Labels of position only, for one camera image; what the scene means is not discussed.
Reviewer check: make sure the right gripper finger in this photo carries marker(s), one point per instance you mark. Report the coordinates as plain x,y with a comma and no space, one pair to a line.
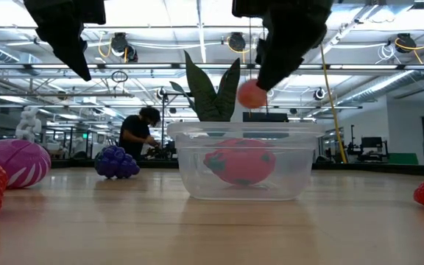
260,51
285,59

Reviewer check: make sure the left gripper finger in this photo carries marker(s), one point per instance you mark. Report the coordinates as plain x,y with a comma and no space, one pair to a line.
68,48

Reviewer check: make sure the orange toy peach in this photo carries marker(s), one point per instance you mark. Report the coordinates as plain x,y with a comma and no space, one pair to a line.
250,97

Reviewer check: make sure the red toy dragon fruit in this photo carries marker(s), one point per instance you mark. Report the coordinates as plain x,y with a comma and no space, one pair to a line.
241,162

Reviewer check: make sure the purple white-striped toy vegetable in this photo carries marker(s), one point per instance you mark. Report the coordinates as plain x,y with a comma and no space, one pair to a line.
20,162

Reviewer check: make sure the purple toy grape bunch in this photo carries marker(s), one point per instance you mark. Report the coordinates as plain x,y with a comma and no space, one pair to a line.
116,163

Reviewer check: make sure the clear plastic tupperware container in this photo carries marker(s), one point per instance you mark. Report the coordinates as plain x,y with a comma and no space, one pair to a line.
193,180

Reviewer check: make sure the black monitor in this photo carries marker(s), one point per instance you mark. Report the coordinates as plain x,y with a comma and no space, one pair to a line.
265,117

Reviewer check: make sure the green snake plant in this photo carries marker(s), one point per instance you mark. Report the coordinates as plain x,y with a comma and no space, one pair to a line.
204,95

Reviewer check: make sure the white robot figure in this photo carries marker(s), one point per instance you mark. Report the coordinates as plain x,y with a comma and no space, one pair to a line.
28,125

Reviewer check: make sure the white cabinet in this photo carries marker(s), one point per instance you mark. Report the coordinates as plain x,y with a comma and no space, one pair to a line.
98,141

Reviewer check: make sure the person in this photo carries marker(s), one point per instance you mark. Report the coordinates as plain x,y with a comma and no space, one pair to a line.
134,132

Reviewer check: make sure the workstation with monitor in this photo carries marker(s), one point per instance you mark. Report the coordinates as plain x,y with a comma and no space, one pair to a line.
372,143

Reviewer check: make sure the green panel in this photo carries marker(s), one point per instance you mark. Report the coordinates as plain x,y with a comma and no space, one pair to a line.
403,159

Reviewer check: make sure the black table edge frame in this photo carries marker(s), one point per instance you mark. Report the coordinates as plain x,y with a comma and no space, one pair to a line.
399,169

